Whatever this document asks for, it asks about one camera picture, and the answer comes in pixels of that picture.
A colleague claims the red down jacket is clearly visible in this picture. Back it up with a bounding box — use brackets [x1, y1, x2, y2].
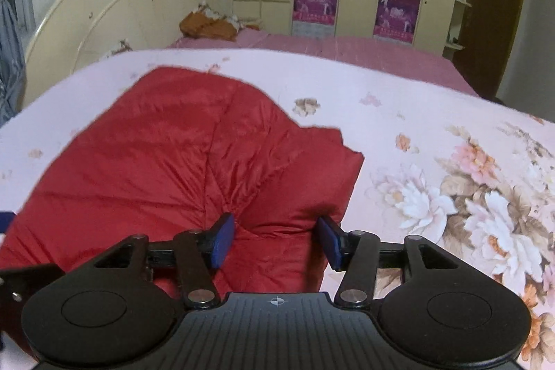
[1, 67, 363, 294]

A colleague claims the white floral quilt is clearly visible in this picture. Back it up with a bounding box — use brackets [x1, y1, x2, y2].
[1, 50, 554, 369]

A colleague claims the pink bed sheet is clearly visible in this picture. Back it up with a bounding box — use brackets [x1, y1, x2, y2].
[171, 29, 476, 96]

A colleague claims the orange brown folded cloth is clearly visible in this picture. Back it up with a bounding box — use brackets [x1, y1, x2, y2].
[179, 11, 238, 41]

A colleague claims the grey window curtain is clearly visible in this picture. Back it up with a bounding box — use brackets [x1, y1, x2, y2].
[1, 0, 25, 126]

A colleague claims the lower right purple poster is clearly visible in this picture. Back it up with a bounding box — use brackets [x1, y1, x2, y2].
[374, 0, 420, 45]

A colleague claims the floral pillow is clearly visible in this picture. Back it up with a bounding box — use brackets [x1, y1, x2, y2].
[195, 0, 262, 31]

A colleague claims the cream round headboard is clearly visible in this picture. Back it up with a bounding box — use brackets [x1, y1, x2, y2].
[21, 0, 222, 106]

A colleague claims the brown wooden door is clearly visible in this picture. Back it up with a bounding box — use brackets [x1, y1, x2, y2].
[452, 0, 523, 101]

